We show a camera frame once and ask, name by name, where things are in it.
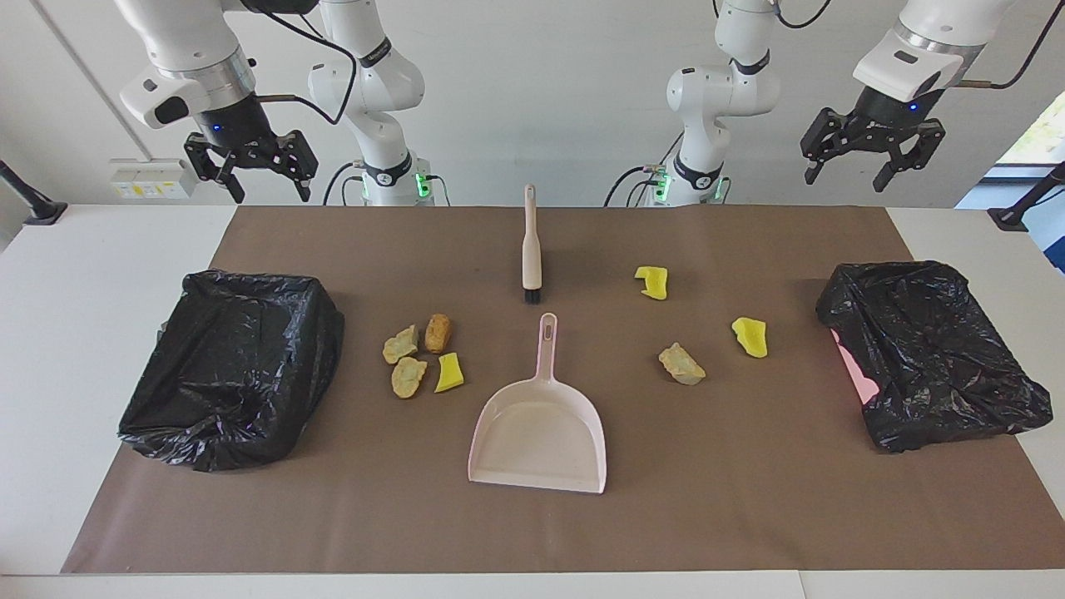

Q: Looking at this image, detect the white wall socket box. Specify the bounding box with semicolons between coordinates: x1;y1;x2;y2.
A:
108;158;199;200

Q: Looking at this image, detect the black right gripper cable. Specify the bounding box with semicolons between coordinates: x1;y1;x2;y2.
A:
254;4;360;127

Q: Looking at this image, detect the bright window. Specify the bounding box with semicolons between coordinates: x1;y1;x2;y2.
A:
994;83;1065;167

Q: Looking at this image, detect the black plastic trash bag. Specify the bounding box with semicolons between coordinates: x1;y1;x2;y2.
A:
117;268;346;473
815;260;1054;454

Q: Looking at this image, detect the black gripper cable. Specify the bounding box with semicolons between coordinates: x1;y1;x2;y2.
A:
254;4;360;127
957;12;1065;91

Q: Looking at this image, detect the white wall cable duct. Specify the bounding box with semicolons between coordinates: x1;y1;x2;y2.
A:
29;0;159;161

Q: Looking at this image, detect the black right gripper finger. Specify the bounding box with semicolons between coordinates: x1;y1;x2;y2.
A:
277;131;320;203
185;133;246;205

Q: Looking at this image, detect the beige hand brush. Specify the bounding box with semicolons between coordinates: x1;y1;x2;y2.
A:
522;185;543;304

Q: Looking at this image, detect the grey-tan foam trash piece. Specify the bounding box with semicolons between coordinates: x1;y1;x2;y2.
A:
658;342;707;387

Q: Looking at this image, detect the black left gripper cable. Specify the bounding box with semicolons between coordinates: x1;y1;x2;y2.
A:
957;12;1065;91

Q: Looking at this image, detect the black arm base cable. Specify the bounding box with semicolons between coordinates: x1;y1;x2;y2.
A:
323;162;360;206
603;165;666;207

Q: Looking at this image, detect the pale pink plastic dustpan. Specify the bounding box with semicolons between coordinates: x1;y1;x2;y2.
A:
468;313;607;495

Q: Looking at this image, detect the pink plastic bin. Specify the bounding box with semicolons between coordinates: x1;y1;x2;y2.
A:
830;327;879;406

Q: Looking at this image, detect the black clamp stand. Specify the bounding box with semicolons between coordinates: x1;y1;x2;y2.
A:
0;160;69;227
988;162;1065;232

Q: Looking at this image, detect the tan foam trash piece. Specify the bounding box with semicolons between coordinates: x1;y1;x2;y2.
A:
391;357;428;399
382;324;420;365

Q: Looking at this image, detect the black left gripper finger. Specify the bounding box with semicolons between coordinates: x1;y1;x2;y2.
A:
800;108;858;186
872;119;947;194

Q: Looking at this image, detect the brown table mat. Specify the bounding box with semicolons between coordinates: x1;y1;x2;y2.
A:
61;205;1065;575

